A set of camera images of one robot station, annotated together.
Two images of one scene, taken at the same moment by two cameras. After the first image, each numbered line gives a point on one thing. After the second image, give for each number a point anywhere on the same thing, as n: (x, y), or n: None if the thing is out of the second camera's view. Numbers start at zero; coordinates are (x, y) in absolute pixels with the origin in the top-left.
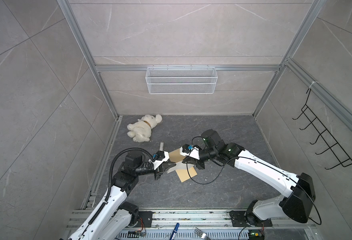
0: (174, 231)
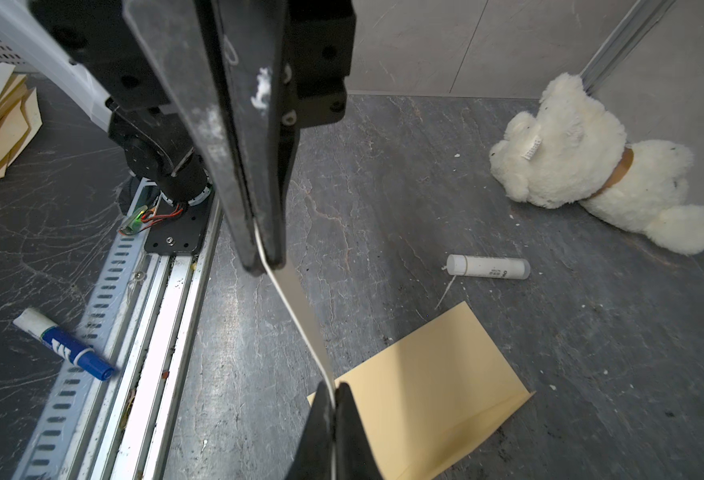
0: (44, 329)
